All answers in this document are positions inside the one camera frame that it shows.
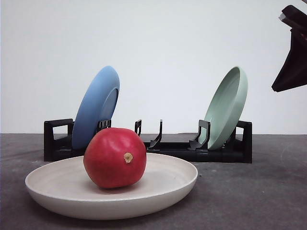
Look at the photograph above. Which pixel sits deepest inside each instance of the green plate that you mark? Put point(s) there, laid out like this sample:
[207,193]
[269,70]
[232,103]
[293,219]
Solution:
[227,106]

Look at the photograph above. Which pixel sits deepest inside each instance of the blue plate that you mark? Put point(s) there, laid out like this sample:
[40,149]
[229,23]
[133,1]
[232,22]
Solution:
[98,103]

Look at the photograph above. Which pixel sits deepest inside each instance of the white plate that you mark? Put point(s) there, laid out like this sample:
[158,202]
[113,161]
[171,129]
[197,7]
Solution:
[64,189]

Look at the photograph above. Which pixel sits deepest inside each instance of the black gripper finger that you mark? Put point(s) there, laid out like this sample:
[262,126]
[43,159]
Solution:
[294,73]

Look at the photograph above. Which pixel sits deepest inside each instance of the red pomegranate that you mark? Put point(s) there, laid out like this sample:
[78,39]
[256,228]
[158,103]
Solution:
[114,157]

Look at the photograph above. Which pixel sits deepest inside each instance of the black dish rack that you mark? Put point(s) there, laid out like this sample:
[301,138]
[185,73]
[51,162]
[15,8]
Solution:
[196,145]

